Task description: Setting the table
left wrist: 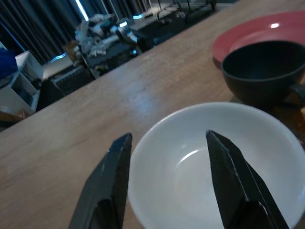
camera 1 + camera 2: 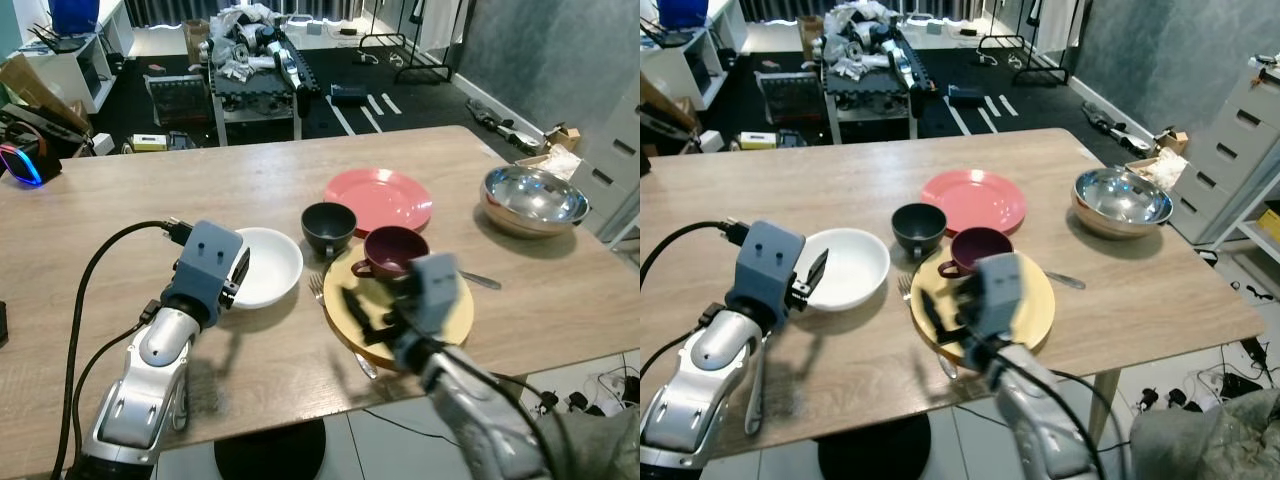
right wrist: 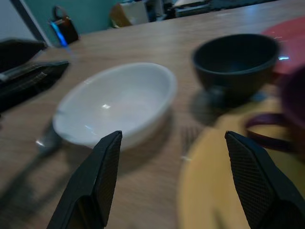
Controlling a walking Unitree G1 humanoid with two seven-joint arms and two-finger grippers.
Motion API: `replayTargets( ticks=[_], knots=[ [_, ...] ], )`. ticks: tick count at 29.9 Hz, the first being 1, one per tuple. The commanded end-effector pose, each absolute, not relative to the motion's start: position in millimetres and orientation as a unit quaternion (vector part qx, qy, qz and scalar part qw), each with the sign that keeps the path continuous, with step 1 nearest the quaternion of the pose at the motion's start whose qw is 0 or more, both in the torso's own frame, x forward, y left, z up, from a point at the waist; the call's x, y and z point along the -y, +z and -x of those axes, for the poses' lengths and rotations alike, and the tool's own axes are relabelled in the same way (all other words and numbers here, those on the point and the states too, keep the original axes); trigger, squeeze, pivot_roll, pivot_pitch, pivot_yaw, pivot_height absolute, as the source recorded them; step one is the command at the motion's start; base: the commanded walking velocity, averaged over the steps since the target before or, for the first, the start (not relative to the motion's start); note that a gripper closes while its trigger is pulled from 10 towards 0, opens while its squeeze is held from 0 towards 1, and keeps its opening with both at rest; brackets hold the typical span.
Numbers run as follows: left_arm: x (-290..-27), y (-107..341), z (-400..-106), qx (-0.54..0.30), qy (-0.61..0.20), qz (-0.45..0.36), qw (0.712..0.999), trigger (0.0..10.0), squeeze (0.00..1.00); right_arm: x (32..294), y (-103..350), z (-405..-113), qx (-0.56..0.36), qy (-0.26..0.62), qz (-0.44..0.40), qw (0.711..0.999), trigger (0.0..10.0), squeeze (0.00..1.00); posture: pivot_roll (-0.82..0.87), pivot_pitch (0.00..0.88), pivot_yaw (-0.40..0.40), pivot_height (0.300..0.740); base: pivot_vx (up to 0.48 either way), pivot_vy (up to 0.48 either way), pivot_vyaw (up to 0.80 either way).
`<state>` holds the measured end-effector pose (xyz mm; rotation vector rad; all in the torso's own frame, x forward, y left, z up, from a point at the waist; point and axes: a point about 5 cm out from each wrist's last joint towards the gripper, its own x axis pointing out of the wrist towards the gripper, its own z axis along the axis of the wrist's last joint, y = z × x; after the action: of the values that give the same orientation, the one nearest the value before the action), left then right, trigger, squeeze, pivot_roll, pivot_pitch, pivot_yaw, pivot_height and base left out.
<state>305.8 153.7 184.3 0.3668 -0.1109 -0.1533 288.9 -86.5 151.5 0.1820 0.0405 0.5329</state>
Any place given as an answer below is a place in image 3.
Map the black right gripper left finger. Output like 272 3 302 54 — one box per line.
46 130 123 229

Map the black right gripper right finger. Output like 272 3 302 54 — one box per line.
224 131 305 229

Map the yellow plate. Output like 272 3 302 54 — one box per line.
178 98 305 229

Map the silver spoon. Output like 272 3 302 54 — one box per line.
0 126 63 203

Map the purple mug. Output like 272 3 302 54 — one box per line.
245 64 305 153

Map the white ceramic bowl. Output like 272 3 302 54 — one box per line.
52 62 177 150

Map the silver fork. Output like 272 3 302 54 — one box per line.
180 126 203 161

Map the black ceramic bowl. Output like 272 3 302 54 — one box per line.
192 33 281 108

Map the red plate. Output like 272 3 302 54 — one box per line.
261 17 305 76

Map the brown cardboard box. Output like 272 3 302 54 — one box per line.
109 1 150 29

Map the black bag with handle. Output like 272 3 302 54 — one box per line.
49 6 79 47

